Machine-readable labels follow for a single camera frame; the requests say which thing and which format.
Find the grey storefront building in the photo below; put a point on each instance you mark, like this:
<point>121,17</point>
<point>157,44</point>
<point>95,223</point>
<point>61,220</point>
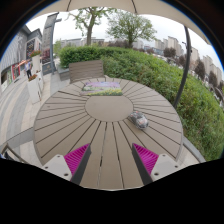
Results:
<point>16,50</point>

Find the flower print mouse pad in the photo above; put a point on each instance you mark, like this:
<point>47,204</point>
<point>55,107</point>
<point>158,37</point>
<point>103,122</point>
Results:
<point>101,88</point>

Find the beige parasol canopy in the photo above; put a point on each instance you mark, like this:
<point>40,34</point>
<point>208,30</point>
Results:
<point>110,5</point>

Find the person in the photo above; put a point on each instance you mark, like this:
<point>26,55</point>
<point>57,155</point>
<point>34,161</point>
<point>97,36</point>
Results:
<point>28,68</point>

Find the thin-crowned tree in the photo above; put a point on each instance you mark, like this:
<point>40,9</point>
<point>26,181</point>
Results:
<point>89,23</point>

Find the brown slatted chair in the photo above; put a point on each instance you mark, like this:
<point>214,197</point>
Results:
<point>86,70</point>

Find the white planter with orange flowers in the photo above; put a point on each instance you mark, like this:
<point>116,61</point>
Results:
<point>34,88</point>

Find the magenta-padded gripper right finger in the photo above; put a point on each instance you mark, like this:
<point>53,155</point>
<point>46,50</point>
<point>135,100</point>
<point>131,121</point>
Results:
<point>146,158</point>

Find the grey sign pillar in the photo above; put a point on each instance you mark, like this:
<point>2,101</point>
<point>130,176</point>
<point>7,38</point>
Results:
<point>47,40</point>

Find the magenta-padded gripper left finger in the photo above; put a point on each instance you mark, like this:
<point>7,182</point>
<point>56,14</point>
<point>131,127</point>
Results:
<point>76,158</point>

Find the green hedge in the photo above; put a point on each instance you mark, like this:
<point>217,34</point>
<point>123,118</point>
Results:
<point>160,76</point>

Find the tall white planter with flowers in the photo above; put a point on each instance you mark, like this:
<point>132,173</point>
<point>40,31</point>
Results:
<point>36,61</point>

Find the full-crowned green tree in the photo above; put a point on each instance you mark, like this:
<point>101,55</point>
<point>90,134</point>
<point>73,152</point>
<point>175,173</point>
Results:
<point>130,26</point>

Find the dark curved parasol pole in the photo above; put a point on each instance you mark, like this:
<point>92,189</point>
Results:
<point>185,66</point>

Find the distant apartment buildings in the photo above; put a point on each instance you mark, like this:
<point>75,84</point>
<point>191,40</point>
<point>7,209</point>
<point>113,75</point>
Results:
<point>173,43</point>

